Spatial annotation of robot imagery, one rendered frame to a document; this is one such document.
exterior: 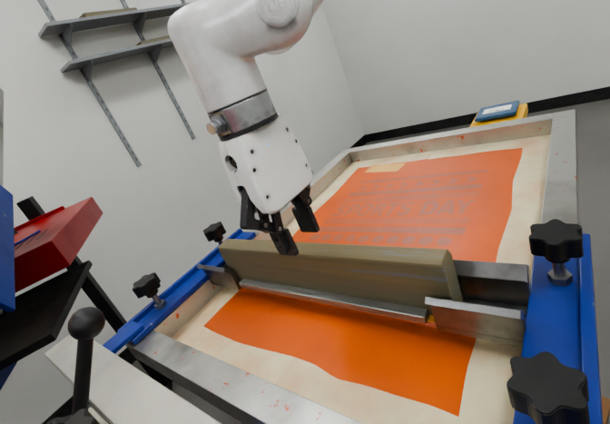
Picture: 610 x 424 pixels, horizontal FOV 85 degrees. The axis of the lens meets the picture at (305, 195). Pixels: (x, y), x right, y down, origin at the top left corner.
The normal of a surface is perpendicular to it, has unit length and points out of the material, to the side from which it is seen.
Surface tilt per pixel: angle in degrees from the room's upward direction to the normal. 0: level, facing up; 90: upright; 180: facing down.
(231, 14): 81
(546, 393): 0
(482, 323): 90
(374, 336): 0
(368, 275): 90
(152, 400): 0
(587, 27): 90
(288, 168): 88
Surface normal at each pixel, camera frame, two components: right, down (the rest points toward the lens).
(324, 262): -0.54, 0.50
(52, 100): 0.76, -0.06
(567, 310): -0.36, -0.86
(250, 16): -0.06, 0.44
